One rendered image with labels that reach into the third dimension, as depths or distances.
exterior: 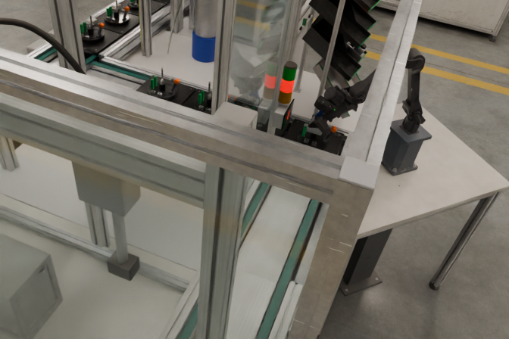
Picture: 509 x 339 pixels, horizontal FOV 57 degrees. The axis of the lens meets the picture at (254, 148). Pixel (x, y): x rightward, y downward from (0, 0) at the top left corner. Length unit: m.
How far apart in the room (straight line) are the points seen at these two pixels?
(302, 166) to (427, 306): 2.56
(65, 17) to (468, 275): 2.66
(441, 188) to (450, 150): 0.30
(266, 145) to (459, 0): 5.66
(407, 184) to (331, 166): 1.80
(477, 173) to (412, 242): 0.90
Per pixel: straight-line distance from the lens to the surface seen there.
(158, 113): 0.43
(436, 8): 6.05
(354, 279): 2.79
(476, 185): 2.35
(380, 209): 2.03
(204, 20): 2.63
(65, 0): 1.18
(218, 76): 1.09
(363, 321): 2.72
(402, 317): 2.82
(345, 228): 0.42
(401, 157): 2.16
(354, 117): 2.49
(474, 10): 6.06
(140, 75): 2.45
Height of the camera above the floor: 2.24
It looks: 40 degrees down
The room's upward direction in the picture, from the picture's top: 8 degrees clockwise
